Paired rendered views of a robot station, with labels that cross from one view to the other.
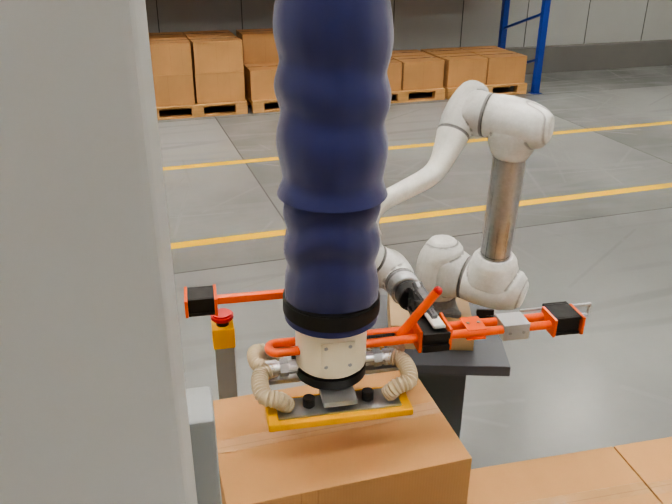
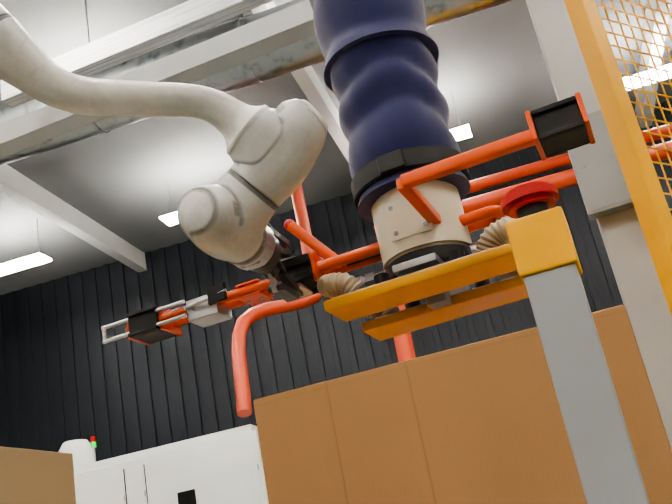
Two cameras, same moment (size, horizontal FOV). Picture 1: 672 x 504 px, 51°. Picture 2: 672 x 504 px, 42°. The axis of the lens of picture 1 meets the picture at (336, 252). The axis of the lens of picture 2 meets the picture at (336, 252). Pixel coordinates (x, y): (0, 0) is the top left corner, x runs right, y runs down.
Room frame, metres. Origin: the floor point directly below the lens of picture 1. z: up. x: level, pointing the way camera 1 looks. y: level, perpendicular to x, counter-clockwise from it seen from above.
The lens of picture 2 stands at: (2.83, 0.63, 0.64)
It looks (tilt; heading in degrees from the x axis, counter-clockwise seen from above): 21 degrees up; 210
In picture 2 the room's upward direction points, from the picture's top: 11 degrees counter-clockwise
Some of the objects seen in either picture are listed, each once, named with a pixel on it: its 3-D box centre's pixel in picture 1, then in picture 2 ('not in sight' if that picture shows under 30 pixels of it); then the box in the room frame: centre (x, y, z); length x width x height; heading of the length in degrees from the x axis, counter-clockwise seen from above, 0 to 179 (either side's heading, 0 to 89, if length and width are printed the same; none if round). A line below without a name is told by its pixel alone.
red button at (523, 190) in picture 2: (222, 318); (531, 207); (1.86, 0.35, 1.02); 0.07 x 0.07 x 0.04
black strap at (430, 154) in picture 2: (331, 299); (409, 182); (1.43, 0.01, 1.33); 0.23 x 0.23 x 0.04
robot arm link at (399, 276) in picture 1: (404, 287); (247, 242); (1.71, -0.19, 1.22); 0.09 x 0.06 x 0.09; 104
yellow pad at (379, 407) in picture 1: (338, 402); (449, 301); (1.33, -0.01, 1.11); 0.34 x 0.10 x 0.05; 102
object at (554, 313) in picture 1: (562, 320); (154, 326); (1.54, -0.58, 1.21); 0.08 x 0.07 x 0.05; 102
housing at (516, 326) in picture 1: (511, 326); (209, 310); (1.52, -0.44, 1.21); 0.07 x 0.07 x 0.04; 12
